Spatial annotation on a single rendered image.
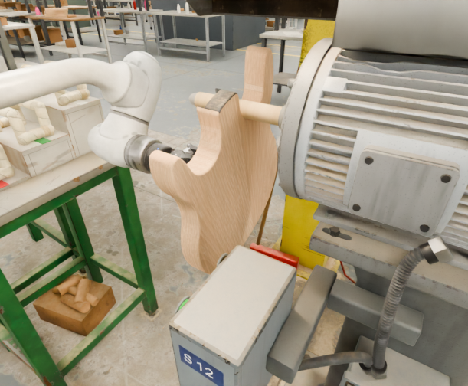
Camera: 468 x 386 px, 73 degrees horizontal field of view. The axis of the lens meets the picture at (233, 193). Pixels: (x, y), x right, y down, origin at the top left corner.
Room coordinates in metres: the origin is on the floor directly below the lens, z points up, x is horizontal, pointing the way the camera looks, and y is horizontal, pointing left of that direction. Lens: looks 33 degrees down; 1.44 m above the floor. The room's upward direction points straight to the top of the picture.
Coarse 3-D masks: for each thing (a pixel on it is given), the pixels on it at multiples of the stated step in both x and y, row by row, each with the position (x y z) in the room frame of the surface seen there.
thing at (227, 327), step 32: (256, 256) 0.33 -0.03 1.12; (224, 288) 0.27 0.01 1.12; (256, 288) 0.27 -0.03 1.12; (288, 288) 0.28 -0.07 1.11; (192, 320) 0.22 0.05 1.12; (224, 320) 0.22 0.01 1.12; (256, 320) 0.22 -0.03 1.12; (192, 352) 0.20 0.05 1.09; (224, 352) 0.19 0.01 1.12; (256, 352) 0.20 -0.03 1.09; (352, 352) 0.27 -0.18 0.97; (192, 384) 0.20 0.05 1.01; (224, 384) 0.18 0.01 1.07; (256, 384) 0.21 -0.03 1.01
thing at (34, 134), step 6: (42, 126) 0.97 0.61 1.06; (48, 126) 0.98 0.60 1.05; (30, 132) 0.93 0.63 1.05; (36, 132) 0.94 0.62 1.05; (42, 132) 0.95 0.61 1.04; (48, 132) 0.97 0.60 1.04; (18, 138) 0.90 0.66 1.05; (24, 138) 0.90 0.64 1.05; (30, 138) 0.92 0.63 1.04; (36, 138) 0.93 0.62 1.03
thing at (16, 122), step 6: (18, 114) 0.92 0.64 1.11; (12, 120) 0.91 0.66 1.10; (18, 120) 0.91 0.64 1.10; (12, 126) 0.91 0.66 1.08; (18, 126) 0.91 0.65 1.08; (24, 126) 0.93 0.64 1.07; (18, 132) 0.91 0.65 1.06; (24, 132) 0.92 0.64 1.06; (18, 144) 0.91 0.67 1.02; (24, 144) 0.91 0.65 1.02
